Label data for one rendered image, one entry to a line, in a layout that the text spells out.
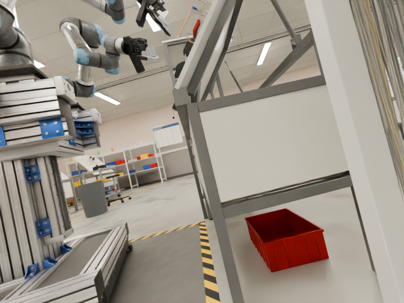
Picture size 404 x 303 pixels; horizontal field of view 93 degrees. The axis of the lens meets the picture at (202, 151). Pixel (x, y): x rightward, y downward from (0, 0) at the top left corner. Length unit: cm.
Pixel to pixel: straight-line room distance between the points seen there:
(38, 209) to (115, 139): 852
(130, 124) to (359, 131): 937
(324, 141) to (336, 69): 60
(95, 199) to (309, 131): 386
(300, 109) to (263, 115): 14
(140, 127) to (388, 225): 915
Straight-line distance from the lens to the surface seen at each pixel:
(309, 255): 113
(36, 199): 139
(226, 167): 71
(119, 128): 971
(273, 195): 77
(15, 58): 128
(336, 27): 30
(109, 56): 127
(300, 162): 81
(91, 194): 418
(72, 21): 156
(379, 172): 29
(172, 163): 869
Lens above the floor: 59
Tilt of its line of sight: 2 degrees up
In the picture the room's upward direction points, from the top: 13 degrees counter-clockwise
